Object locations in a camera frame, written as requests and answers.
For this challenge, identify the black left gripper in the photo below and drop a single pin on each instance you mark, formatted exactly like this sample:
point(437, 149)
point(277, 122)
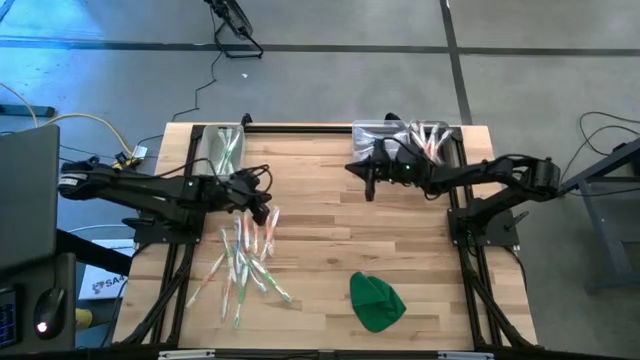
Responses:
point(245, 192)

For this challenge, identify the black keyboard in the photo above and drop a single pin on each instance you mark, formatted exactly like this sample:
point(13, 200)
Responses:
point(7, 317)

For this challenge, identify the cloudy white plastic bin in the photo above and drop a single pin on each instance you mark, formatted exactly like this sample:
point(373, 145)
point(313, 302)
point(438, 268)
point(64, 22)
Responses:
point(210, 150)

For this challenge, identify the dark blue metal stand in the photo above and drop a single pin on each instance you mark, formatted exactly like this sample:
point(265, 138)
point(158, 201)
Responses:
point(605, 230)

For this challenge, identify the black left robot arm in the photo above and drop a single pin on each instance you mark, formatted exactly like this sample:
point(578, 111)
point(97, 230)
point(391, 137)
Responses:
point(150, 187)

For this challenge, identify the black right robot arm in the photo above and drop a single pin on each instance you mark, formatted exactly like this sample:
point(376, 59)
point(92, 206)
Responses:
point(480, 172)

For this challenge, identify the clear plastic bin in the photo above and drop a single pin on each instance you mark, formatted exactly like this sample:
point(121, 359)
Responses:
point(365, 131)

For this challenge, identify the blue toothbrush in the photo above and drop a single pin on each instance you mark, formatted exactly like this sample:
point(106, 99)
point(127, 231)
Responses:
point(238, 240)
point(395, 134)
point(367, 135)

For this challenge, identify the grey translucent plastic bin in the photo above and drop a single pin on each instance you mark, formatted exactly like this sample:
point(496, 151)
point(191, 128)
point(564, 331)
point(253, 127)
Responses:
point(440, 131)

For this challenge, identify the dark grey monitor back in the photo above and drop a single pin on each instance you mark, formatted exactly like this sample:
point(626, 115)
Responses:
point(27, 195)

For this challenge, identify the black computer mouse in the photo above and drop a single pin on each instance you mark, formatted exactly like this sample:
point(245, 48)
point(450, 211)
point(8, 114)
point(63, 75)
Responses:
point(49, 315)

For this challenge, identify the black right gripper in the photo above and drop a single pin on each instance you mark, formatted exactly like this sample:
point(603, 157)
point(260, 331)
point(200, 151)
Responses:
point(395, 167)

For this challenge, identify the white cardboard box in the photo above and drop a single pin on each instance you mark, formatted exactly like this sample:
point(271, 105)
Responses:
point(105, 282)

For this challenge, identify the white metal bracket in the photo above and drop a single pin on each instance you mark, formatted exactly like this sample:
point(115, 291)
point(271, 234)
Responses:
point(465, 355)
point(186, 354)

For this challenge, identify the green cloth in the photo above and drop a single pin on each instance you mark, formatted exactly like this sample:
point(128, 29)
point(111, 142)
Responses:
point(375, 305)

